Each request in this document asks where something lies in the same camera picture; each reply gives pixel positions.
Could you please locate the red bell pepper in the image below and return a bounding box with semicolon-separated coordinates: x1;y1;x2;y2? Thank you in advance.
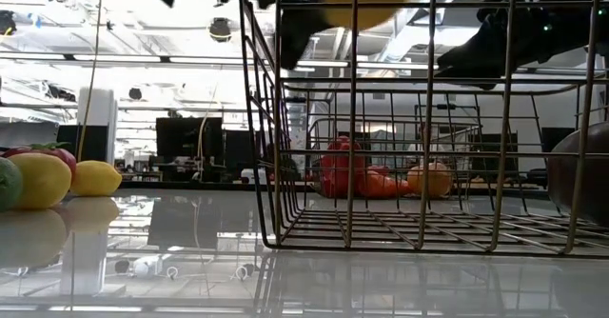
319;135;367;199

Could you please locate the black panel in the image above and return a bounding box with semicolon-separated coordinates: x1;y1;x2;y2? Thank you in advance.
56;125;109;163

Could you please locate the yellow hanging cable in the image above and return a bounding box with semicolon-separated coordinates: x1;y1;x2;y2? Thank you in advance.
76;0;106;162

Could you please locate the red tomato with green stem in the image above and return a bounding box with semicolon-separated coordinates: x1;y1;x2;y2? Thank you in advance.
0;141;78;176

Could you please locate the white column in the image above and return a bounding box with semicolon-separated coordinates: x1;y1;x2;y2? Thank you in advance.
77;87;119;165

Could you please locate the dark purple eggplant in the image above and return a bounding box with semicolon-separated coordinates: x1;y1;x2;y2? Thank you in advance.
545;121;609;228

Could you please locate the grey partition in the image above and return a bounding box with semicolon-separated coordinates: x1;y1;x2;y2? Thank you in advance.
0;120;59;153

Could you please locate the pale orange round produce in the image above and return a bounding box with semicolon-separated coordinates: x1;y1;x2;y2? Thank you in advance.
407;160;456;199

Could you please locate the black monitor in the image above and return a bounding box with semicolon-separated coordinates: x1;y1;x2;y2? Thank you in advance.
540;127;576;153
155;116;224;167
223;129;258;169

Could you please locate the wire basket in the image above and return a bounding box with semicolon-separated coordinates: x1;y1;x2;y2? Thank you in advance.
304;115;484;200
226;0;609;257

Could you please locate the green lime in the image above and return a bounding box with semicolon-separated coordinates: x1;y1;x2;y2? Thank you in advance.
0;156;24;213

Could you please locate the orange carrot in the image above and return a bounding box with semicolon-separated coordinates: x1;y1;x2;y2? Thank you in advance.
359;169;414;200

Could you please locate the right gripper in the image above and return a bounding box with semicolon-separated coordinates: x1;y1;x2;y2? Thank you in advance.
435;0;600;91

